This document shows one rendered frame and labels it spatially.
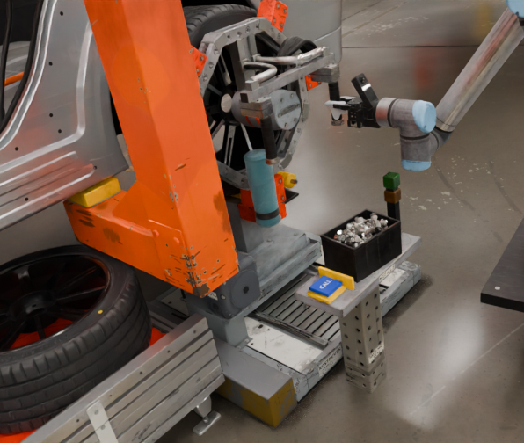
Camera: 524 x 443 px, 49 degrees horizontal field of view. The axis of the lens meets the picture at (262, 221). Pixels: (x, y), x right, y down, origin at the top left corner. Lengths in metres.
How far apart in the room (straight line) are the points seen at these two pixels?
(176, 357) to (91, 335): 0.25
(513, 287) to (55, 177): 1.44
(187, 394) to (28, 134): 0.91
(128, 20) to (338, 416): 1.31
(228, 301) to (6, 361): 0.70
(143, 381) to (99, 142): 0.76
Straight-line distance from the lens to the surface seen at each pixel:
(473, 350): 2.16
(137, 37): 1.37
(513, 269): 2.02
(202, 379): 1.88
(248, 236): 2.32
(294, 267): 2.38
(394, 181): 1.81
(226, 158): 2.09
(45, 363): 1.68
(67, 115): 1.91
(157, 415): 1.81
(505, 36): 1.81
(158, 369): 1.74
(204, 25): 1.96
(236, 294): 1.95
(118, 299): 1.78
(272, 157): 1.77
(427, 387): 2.02
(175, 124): 1.44
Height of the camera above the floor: 1.44
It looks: 28 degrees down
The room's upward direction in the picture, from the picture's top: 11 degrees counter-clockwise
